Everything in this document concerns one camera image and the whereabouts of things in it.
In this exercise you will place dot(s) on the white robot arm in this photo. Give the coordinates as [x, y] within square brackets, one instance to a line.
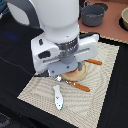
[57, 18]

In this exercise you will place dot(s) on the grey pot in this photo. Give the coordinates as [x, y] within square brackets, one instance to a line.
[92, 14]

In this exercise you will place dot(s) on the beige woven placemat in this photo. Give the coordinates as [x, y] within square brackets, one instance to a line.
[80, 109]

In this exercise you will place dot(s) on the knife with wooden handle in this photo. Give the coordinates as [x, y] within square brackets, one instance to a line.
[94, 61]

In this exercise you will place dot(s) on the beige round plate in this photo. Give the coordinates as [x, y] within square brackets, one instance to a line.
[76, 75]

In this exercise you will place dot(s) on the beige bowl on stove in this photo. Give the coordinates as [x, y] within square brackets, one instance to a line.
[124, 15]

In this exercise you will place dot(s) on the fork with wooden handle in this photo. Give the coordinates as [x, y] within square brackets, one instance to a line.
[74, 84]

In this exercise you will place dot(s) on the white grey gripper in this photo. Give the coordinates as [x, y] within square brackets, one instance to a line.
[52, 59]

